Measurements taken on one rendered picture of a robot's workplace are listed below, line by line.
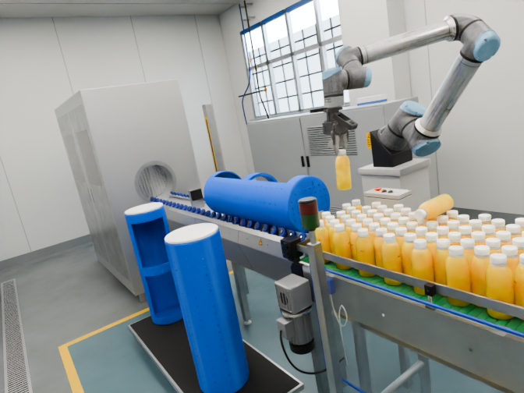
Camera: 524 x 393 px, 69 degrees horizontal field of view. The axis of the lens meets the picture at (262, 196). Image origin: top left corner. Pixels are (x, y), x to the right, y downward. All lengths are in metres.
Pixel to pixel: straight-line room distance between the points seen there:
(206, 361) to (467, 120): 3.49
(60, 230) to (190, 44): 3.82
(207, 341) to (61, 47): 5.44
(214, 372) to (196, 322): 0.30
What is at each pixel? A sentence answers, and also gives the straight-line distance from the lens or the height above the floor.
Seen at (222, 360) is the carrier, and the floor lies 0.36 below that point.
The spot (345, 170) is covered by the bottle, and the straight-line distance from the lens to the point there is 1.77.
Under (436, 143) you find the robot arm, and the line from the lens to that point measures 2.33.
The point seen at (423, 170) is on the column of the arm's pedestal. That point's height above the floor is 1.04.
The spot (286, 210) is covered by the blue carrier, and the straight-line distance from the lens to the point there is 1.80.
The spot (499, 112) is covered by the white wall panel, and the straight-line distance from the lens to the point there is 4.39.
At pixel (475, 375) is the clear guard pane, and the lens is 1.31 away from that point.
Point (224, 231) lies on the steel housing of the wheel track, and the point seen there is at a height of 0.88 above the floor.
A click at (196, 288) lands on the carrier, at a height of 0.79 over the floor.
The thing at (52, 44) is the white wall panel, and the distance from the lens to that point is 6.75.
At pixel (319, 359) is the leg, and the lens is 2.21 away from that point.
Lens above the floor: 1.58
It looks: 13 degrees down
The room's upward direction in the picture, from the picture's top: 10 degrees counter-clockwise
